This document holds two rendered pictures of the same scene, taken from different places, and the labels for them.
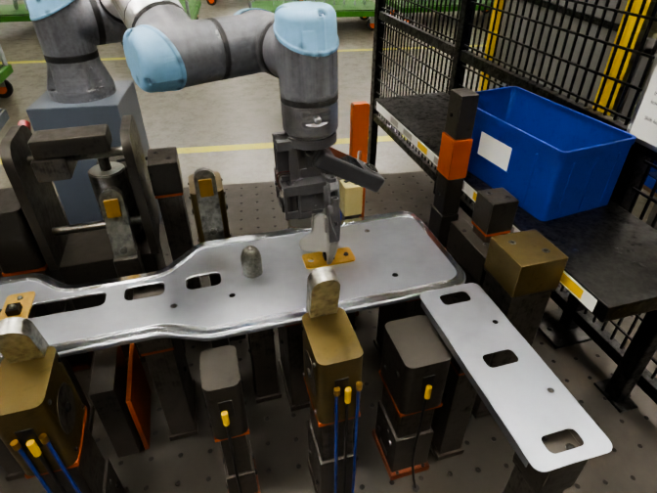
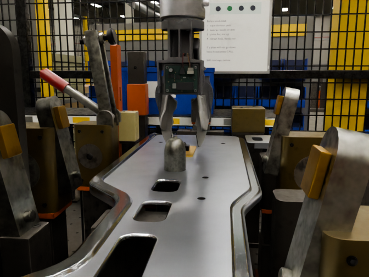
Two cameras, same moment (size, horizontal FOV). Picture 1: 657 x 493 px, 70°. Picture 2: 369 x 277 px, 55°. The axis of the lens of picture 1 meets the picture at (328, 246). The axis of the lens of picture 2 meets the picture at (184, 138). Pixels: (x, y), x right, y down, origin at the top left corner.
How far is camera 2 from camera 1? 77 cm
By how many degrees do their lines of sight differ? 66
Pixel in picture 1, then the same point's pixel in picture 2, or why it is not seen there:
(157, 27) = not seen: outside the picture
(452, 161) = (145, 100)
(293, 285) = (210, 161)
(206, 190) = (65, 118)
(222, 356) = (288, 193)
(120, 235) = (20, 190)
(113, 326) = (216, 229)
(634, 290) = not seen: hidden behind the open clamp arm
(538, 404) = not seen: hidden behind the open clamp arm
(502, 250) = (245, 110)
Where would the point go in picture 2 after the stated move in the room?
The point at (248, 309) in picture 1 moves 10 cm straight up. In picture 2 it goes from (233, 174) to (234, 103)
